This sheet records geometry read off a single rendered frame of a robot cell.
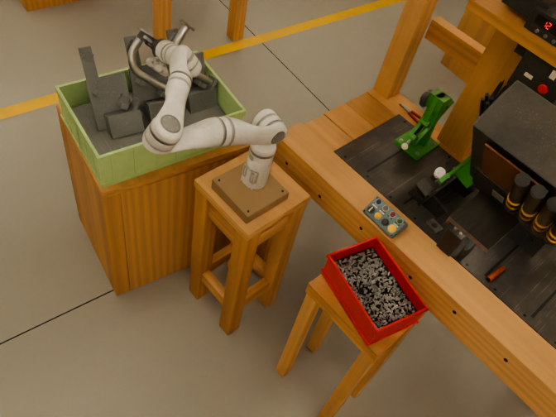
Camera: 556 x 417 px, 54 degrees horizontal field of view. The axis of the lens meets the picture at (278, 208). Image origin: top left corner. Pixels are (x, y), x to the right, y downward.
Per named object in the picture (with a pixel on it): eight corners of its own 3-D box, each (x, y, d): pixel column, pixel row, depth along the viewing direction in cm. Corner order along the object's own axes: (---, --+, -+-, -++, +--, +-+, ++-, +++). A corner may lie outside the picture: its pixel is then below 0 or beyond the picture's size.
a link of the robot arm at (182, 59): (187, 37, 169) (177, 66, 161) (203, 59, 175) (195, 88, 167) (169, 45, 172) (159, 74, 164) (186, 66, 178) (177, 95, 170)
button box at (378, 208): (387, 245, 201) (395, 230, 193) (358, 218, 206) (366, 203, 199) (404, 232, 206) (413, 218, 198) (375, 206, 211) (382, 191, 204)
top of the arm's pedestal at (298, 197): (246, 242, 198) (247, 235, 195) (193, 185, 210) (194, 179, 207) (309, 202, 214) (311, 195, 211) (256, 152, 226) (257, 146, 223)
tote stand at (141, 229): (116, 295, 265) (101, 193, 203) (79, 217, 290) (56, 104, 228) (238, 246, 294) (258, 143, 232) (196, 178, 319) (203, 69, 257)
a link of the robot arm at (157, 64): (142, 62, 182) (149, 66, 178) (161, 33, 182) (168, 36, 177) (164, 77, 188) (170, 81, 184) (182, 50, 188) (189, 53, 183)
